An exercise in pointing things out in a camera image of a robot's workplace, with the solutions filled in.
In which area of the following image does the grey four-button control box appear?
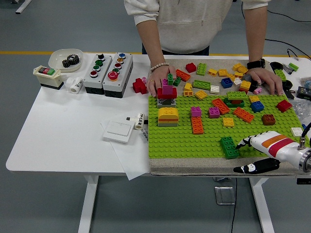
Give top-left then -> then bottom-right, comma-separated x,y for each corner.
83,53 -> 114,95

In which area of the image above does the black metal gear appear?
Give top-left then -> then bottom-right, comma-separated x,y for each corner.
62,54 -> 81,68

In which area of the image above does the magenta two-by-two brick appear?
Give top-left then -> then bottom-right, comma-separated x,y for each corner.
208,106 -> 221,119

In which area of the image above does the red sloped two-by-two brick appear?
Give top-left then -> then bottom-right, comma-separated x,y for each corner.
276,99 -> 294,113

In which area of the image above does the white paper sheet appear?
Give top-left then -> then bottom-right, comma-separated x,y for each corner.
101,121 -> 151,181

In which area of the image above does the metal floor socket box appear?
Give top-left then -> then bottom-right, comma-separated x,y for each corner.
213,185 -> 236,206

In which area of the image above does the labelled white pipe fitting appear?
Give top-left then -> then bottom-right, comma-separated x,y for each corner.
134,113 -> 146,131

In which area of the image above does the black cable with connector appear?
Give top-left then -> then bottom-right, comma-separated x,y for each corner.
286,48 -> 300,61

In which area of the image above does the person's left hand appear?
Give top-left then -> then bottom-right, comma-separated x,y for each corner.
245,67 -> 284,96

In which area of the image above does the red arch brick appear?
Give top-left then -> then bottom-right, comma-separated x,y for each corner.
157,87 -> 178,100

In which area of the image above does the grey-brown cushion mat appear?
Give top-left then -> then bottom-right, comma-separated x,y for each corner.
148,58 -> 311,177

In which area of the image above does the white table leg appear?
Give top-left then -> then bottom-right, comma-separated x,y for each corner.
249,177 -> 276,233
77,175 -> 100,233

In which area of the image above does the blue two-by-two brick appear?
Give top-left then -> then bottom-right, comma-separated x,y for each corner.
249,100 -> 265,113
221,77 -> 234,89

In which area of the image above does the small grey device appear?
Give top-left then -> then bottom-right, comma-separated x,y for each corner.
281,63 -> 296,75

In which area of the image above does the beaded bracelet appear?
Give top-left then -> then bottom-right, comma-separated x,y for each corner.
150,61 -> 170,71

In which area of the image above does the grey emergency-stop control box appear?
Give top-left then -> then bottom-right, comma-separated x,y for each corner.
102,52 -> 134,98

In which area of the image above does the white background table foot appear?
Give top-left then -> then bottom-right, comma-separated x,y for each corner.
15,0 -> 32,14

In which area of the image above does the black wrist watch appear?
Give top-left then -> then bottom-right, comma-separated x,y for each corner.
247,58 -> 266,70

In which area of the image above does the dark green two-by-four brick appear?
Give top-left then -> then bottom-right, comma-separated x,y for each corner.
220,136 -> 240,160

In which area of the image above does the white wall switch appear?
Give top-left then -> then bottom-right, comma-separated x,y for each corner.
102,120 -> 136,144

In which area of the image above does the yellow domed brick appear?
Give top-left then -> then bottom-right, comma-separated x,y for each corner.
157,107 -> 179,120

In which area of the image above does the black button device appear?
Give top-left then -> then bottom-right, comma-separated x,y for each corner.
296,86 -> 311,100

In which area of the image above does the grey-olive brick layer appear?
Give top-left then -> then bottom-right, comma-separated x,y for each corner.
158,121 -> 179,128

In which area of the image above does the brown two-by-two brick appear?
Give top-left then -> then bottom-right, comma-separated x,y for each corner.
261,114 -> 276,126

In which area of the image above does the thin black hanging cable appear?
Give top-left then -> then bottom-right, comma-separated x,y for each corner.
230,177 -> 238,233

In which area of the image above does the person's right hand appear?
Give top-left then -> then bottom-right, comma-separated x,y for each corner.
145,64 -> 177,98

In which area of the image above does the clear plastic bag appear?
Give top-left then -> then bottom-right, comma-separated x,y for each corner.
290,99 -> 311,119

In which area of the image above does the green studded baseplate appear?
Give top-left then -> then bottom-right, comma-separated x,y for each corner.
147,94 -> 311,159

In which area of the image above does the grey base brick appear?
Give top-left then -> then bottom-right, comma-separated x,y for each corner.
157,98 -> 177,109

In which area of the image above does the lime two-by-four brick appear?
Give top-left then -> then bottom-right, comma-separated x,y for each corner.
196,62 -> 207,76
226,91 -> 248,100

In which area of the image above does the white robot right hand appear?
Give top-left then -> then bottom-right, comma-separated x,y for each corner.
233,131 -> 307,174

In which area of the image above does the dark green arch brick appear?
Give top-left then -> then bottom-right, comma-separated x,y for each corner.
223,97 -> 245,109

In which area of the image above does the person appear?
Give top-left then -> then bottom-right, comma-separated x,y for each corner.
123,0 -> 270,56

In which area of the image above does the red cross-shaped brick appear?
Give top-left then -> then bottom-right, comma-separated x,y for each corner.
132,77 -> 148,95

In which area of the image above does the cream red-green switch box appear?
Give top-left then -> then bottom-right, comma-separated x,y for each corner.
33,65 -> 65,90

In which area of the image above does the white plastic bowl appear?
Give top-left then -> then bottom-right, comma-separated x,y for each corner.
48,48 -> 85,73

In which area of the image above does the orange two-by-four brick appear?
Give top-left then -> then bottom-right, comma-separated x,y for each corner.
175,69 -> 191,82
190,116 -> 205,135
232,106 -> 255,123
211,98 -> 230,115

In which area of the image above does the lime two-by-four plate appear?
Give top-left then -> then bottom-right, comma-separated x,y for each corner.
192,79 -> 211,90

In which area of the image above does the long black floor cable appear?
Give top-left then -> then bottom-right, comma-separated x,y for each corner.
241,0 -> 311,60

